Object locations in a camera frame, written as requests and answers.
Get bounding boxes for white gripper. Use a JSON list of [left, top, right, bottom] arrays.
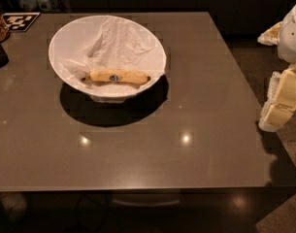
[[257, 4, 296, 132]]

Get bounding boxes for yellow banana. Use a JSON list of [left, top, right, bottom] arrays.
[[82, 69, 150, 85]]

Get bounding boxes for white bowl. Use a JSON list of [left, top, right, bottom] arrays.
[[49, 16, 167, 103]]

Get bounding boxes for white paper liner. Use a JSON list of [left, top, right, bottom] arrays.
[[51, 16, 166, 86]]

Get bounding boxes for black white fiducial marker card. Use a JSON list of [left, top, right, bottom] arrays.
[[2, 13, 40, 32]]

